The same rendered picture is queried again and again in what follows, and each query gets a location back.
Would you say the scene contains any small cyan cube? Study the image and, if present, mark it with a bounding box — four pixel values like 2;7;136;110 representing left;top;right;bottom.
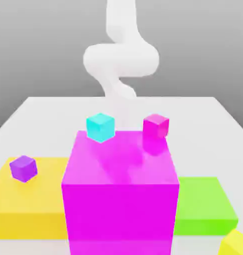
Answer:
85;113;116;144

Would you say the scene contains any large green box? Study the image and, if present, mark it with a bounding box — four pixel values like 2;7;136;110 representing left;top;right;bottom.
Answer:
173;176;239;236

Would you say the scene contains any large yellow box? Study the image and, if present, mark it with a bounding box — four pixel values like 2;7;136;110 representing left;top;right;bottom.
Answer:
0;156;70;240

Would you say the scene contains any large magenta box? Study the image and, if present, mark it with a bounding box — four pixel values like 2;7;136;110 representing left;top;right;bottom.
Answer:
61;130;180;255

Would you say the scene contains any small magenta cube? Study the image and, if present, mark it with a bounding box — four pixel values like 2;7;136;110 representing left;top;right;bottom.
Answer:
142;113;170;140

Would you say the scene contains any small yellow cube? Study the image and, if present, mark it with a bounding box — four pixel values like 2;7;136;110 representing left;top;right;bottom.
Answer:
218;228;243;255

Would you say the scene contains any small purple cube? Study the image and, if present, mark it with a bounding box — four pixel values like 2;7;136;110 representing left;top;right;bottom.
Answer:
9;155;38;183

